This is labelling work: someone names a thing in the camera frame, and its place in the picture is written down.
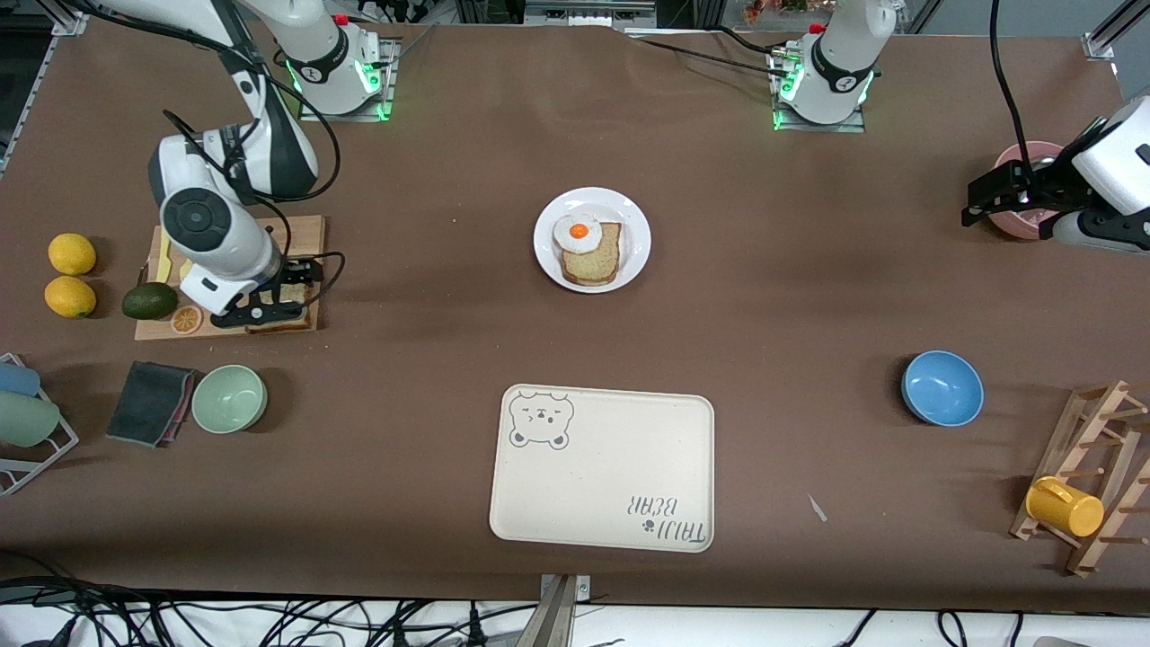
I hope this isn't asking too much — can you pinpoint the yellow lemon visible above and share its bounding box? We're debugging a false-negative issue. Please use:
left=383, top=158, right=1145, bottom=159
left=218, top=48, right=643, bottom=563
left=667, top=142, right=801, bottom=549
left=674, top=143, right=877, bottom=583
left=44, top=276, right=97, bottom=319
left=48, top=233, right=98, bottom=276

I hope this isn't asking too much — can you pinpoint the dark grey folded cloth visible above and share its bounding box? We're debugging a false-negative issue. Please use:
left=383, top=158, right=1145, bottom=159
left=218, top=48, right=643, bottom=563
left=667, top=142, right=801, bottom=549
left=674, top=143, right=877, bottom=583
left=105, top=360, right=199, bottom=448

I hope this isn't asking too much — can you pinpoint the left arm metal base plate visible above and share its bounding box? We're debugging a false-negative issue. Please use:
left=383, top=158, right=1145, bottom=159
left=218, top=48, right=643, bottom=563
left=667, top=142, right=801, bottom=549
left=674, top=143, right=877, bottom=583
left=771, top=45, right=869, bottom=135

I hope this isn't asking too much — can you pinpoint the toy fried egg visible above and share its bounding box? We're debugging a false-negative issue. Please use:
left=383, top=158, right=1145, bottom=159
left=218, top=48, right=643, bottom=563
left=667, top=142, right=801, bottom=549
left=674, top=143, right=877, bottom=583
left=552, top=212, right=604, bottom=255

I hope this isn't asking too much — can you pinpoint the white round plate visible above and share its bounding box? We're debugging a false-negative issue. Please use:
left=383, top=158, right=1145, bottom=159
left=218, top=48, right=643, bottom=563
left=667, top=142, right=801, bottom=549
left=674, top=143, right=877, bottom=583
left=533, top=187, right=652, bottom=295

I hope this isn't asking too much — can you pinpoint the cream tray with bear print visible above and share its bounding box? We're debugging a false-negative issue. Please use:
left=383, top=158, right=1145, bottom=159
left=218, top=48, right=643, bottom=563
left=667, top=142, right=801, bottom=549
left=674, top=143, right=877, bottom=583
left=489, top=384, right=716, bottom=554

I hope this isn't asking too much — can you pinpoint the pale green cup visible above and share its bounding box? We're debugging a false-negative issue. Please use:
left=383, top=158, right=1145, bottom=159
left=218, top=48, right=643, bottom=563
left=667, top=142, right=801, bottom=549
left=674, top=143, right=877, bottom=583
left=0, top=392, right=61, bottom=448

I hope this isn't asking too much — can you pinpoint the black cable on table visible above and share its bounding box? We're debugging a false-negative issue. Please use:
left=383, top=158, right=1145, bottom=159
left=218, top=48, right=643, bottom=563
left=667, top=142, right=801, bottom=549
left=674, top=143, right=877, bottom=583
left=624, top=27, right=796, bottom=77

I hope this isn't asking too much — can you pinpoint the light blue cup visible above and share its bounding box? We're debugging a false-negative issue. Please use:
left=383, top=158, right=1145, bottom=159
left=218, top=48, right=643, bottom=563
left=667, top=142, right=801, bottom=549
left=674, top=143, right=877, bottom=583
left=0, top=361, right=42, bottom=398

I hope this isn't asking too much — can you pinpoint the dark green avocado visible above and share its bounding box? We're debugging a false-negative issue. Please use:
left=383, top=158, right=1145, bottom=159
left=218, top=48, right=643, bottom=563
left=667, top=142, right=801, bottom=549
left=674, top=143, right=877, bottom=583
left=121, top=281, right=179, bottom=321

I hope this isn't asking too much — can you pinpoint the pale green bowl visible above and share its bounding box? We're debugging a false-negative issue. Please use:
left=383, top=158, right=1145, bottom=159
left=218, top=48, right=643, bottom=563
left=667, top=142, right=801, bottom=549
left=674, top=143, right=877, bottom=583
left=191, top=364, right=269, bottom=435

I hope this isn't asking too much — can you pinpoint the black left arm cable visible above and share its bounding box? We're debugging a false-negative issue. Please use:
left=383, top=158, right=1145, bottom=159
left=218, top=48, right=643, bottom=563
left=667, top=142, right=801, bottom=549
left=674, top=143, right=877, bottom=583
left=988, top=0, right=1034, bottom=176

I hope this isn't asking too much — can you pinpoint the wooden mug rack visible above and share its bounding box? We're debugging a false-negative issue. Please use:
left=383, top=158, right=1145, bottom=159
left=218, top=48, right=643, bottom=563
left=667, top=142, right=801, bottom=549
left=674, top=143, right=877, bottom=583
left=1009, top=379, right=1150, bottom=578

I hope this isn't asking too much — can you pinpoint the pink bowl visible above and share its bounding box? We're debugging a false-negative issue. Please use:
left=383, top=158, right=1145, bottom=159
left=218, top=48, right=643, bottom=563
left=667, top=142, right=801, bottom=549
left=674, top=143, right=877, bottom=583
left=992, top=141, right=1066, bottom=241

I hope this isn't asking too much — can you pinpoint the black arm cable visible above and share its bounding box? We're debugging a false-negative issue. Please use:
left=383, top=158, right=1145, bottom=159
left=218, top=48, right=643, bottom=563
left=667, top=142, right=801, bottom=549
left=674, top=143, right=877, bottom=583
left=988, top=0, right=1034, bottom=176
left=85, top=0, right=344, bottom=302

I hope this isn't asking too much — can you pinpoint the bread slice with rounded crust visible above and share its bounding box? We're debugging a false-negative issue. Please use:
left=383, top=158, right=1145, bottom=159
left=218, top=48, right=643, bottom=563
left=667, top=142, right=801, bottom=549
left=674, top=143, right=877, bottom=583
left=561, top=221, right=624, bottom=288

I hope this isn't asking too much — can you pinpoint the grey metal box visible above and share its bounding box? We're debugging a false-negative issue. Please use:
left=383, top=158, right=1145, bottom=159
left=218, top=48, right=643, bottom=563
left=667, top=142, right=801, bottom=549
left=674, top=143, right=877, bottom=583
left=524, top=0, right=659, bottom=28

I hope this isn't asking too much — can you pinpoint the blue bowl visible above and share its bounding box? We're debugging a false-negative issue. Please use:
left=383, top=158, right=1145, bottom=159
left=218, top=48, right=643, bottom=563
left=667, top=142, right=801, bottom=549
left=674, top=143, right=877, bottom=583
left=901, top=350, right=985, bottom=428

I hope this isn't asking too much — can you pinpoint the tangled black cable bundle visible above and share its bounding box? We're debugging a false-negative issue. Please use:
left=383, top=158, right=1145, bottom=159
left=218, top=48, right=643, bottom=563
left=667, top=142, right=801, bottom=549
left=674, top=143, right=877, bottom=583
left=0, top=575, right=540, bottom=647

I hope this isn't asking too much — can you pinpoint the wooden cutting board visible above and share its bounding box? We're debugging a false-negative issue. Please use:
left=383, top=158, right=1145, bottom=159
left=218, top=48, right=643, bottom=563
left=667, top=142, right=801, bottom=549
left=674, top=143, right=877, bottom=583
left=134, top=215, right=326, bottom=341

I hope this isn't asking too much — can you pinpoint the square bread slice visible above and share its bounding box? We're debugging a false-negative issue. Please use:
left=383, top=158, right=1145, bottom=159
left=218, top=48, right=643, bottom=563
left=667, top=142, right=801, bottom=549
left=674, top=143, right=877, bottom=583
left=246, top=277, right=315, bottom=335

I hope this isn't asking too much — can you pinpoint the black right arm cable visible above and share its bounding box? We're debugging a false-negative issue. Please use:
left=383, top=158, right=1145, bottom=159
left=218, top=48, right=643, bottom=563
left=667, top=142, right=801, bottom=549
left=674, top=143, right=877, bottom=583
left=85, top=0, right=344, bottom=302

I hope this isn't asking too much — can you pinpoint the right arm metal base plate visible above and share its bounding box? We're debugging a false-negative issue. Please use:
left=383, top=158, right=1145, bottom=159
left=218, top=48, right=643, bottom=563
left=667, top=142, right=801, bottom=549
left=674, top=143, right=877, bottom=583
left=298, top=36, right=398, bottom=123

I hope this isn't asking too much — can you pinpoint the yellow mug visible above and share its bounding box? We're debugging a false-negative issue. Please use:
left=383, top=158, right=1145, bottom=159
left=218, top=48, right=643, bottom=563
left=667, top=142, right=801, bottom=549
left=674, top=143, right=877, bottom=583
left=1025, top=476, right=1105, bottom=538

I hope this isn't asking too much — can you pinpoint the white wire rack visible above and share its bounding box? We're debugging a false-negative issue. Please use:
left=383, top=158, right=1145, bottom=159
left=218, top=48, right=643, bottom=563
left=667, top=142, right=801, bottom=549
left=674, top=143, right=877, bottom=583
left=0, top=352, right=80, bottom=497

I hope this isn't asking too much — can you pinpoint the aluminium frame profile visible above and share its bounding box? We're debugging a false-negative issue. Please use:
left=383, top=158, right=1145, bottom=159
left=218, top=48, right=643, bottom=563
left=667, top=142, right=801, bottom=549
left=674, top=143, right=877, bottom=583
left=1083, top=0, right=1150, bottom=62

